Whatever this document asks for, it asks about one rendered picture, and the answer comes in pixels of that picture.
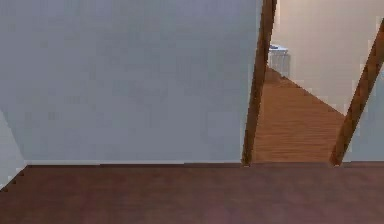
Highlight brown wooden door frame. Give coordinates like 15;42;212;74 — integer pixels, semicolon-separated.
240;0;384;167

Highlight white side table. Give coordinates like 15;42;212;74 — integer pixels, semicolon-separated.
267;44;292;79

